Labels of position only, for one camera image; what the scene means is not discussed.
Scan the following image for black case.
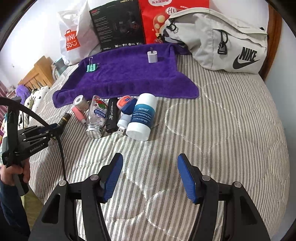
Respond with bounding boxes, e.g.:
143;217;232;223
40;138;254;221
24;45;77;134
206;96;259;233
105;97;119;133

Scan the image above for black headset box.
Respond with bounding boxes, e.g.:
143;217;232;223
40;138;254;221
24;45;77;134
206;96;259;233
89;1;145;51

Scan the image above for purple towel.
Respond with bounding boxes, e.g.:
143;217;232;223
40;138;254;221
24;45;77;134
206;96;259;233
52;44;199;108

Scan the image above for white Miniso plastic bag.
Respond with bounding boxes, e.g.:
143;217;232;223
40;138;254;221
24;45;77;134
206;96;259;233
59;1;99;66

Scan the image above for green binder clip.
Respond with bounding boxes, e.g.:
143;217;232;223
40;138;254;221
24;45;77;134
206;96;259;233
86;56;100;72

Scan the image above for grey Nike waist bag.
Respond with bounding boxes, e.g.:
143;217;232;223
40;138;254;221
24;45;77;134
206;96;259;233
163;8;267;74

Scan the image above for white spotted pillow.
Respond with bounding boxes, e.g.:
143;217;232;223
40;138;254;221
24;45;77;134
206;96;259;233
18;86;50;130

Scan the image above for white blue cream bottle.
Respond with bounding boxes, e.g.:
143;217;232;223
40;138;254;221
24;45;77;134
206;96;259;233
126;93;158;141

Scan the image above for purple plush toy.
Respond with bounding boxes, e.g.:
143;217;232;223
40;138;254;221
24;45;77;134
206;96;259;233
15;84;31;104

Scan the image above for teal kettle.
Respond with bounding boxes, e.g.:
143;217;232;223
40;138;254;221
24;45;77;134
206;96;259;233
51;58;68;81

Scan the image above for pink blue vaseline tin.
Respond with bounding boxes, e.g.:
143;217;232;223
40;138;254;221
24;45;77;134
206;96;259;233
117;95;137;115

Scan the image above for black gold slim bottle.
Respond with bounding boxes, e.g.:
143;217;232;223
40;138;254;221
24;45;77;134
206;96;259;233
58;113;71;128

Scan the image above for pink tube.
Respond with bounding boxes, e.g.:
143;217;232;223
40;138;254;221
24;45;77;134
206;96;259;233
71;106;86;126

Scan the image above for white tape roll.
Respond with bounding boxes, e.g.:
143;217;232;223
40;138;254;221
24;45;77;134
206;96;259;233
73;95;89;112

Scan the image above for person's left hand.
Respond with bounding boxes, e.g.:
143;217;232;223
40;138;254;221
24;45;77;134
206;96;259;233
1;158;31;186

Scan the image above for brown wooden door frame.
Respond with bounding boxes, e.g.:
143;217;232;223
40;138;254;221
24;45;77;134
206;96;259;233
259;4;282;81

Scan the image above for white USB wall charger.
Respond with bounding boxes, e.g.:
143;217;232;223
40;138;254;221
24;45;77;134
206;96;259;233
147;47;158;63

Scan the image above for clear candy bottle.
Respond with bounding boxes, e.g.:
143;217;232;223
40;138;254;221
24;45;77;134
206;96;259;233
86;95;108;138

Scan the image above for striped bed quilt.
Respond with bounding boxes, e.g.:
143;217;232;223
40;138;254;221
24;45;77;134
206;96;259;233
29;55;290;240

